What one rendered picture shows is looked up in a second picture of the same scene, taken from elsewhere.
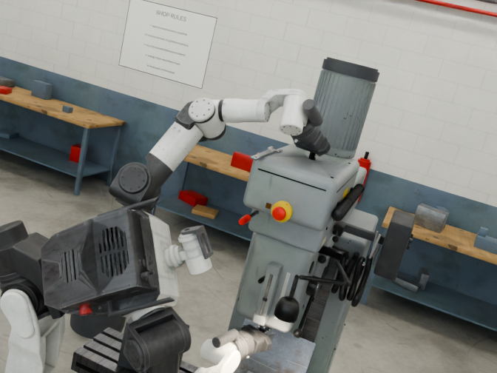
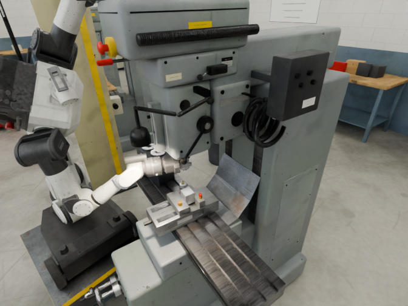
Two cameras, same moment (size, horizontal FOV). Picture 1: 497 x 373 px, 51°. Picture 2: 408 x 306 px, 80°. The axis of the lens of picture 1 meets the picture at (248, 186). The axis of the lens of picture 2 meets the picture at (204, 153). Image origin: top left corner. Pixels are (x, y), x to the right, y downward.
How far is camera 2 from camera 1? 1.36 m
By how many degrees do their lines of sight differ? 40
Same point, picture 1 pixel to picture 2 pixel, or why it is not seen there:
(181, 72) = (303, 15)
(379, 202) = not seen: outside the picture
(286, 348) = (242, 178)
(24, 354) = not seen: hidden behind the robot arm
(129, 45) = (274, 7)
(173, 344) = (38, 151)
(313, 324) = (258, 163)
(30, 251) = not seen: hidden behind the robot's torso
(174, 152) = (60, 15)
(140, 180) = (34, 39)
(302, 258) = (166, 96)
